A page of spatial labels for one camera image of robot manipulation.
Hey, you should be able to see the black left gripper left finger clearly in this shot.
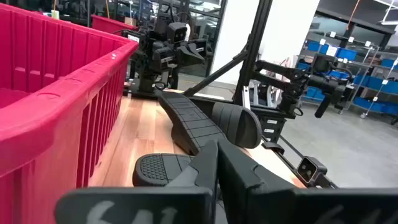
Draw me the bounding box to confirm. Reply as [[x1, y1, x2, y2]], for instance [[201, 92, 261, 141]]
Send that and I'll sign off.
[[54, 140, 220, 224]]

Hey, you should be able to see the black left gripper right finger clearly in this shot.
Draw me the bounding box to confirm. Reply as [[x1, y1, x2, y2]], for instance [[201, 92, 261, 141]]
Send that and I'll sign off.
[[218, 141, 398, 224]]

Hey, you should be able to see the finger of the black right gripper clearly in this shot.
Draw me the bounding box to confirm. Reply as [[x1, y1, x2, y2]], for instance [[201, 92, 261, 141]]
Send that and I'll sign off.
[[151, 46, 177, 74], [182, 39, 208, 66]]

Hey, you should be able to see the red plastic bin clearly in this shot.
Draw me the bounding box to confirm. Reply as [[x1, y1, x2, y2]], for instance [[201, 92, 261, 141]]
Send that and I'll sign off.
[[91, 14, 139, 35], [0, 2, 140, 224]]

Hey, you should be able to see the black table clamp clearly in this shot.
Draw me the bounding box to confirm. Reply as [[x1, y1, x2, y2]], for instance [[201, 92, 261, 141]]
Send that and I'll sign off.
[[262, 141, 285, 155]]

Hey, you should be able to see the black labelled control box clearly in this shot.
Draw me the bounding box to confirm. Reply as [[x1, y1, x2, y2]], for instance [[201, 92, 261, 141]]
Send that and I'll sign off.
[[257, 108, 289, 144]]

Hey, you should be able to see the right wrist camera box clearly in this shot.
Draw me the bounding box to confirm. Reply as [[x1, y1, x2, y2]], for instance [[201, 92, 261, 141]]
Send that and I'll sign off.
[[167, 21, 188, 44]]

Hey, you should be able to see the small black camera box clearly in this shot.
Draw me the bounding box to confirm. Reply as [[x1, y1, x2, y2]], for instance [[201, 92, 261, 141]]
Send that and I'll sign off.
[[297, 156, 328, 189]]

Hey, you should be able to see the black aluminium rig frame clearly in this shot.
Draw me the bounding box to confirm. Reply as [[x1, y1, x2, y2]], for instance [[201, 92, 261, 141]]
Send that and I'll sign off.
[[183, 0, 338, 189]]

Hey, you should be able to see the white bracket strip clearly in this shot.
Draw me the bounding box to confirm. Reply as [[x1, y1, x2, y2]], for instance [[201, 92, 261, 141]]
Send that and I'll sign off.
[[241, 85, 251, 110]]

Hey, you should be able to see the wire shelf rack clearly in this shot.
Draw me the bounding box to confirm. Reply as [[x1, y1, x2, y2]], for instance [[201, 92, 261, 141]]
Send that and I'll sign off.
[[295, 30, 398, 121]]

